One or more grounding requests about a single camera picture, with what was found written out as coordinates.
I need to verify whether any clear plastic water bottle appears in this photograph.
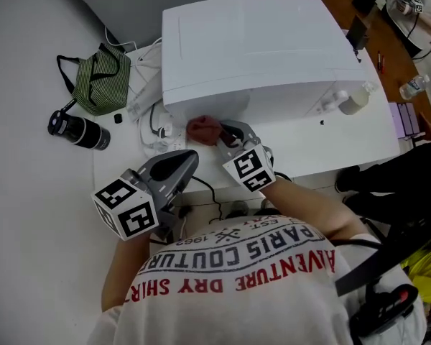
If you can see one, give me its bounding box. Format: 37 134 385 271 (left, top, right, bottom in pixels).
399 74 431 101

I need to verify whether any person's right forearm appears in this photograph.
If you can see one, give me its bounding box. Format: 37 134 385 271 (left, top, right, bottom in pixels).
262 176 368 240

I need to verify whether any white microwave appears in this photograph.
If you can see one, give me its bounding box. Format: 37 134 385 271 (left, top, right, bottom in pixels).
160 0 380 126

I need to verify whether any beige liquid bottle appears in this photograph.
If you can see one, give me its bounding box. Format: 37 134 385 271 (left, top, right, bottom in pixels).
338 82 379 116

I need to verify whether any black cable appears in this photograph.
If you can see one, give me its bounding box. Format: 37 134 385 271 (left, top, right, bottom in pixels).
181 175 224 226

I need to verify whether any red-brown cloth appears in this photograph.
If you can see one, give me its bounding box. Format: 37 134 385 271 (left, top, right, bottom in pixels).
185 115 224 147

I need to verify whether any green striped bag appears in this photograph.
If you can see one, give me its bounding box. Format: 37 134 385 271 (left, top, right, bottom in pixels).
55 42 132 117

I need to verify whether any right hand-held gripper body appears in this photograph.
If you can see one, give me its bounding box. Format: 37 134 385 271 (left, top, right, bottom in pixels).
218 119 277 193

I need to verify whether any white printed t-shirt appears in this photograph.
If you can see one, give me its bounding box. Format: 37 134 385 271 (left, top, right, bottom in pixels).
87 213 427 345

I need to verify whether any white cable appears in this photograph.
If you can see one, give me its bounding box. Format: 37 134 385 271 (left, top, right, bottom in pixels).
103 25 163 86

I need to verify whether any purple box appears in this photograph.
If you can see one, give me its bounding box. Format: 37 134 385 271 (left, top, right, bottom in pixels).
388 101 424 140

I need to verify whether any white paper booklet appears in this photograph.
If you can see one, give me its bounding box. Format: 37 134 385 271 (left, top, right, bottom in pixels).
124 79 163 123

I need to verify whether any black strap with device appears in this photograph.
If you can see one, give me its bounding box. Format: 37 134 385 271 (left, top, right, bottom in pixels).
330 238 420 338

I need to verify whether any black insulated bottle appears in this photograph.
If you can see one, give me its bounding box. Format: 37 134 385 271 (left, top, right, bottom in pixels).
47 109 112 152

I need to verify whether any yellow bag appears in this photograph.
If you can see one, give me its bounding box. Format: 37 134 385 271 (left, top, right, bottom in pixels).
401 245 431 304

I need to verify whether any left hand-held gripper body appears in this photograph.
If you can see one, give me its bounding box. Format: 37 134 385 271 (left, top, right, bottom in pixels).
91 149 200 242

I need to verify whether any brown wooden table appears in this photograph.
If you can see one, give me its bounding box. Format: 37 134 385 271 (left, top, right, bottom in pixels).
301 0 431 129

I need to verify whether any white power strip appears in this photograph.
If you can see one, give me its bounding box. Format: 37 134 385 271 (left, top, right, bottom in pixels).
139 111 188 158

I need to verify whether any person's left forearm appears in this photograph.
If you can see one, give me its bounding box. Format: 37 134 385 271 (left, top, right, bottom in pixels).
100 232 152 314

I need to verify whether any black stand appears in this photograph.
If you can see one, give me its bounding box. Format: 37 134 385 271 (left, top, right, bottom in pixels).
346 14 370 52

